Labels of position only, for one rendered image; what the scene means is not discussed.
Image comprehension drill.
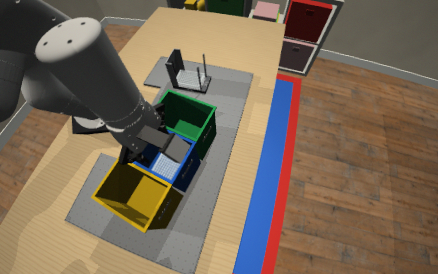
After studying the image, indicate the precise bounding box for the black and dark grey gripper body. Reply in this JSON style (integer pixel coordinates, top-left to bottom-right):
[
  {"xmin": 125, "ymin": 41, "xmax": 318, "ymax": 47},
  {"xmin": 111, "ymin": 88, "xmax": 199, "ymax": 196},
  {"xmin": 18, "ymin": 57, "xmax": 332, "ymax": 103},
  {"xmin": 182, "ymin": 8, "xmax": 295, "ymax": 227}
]
[{"xmin": 106, "ymin": 98, "xmax": 161, "ymax": 154}]

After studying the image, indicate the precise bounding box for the green bin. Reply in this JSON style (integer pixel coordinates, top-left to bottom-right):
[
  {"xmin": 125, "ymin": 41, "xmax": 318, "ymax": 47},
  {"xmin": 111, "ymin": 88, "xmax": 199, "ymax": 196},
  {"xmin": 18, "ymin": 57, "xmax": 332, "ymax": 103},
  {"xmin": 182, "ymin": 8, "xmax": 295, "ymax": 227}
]
[{"xmin": 156, "ymin": 89, "xmax": 217, "ymax": 160}]

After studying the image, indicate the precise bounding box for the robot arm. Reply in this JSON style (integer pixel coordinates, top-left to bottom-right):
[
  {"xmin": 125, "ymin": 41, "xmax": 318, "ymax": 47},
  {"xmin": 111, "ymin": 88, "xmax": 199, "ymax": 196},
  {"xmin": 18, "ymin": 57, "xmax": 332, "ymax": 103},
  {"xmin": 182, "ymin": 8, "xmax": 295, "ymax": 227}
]
[{"xmin": 0, "ymin": 0, "xmax": 190, "ymax": 163}]

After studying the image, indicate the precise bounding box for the blue open-top bin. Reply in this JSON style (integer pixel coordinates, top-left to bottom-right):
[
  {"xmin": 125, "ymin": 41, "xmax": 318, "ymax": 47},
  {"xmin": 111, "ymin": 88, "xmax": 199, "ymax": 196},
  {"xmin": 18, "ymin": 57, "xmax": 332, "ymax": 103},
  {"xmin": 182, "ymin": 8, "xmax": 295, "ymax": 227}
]
[{"xmin": 133, "ymin": 133, "xmax": 201, "ymax": 193}]

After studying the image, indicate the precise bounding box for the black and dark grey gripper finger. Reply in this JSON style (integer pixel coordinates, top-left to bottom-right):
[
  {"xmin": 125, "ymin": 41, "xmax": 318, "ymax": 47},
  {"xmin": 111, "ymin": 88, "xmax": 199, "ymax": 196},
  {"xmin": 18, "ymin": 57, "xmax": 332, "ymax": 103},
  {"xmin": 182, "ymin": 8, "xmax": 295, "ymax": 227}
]
[
  {"xmin": 153, "ymin": 103, "xmax": 168, "ymax": 134},
  {"xmin": 118, "ymin": 145, "xmax": 149, "ymax": 165}
]

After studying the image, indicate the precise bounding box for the yellow open-top bin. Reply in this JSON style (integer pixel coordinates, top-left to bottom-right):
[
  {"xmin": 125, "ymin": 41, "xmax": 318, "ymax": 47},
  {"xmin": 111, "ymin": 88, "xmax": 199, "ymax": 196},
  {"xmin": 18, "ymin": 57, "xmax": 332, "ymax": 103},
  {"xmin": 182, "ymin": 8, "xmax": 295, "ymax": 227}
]
[{"xmin": 91, "ymin": 157, "xmax": 183, "ymax": 233}]

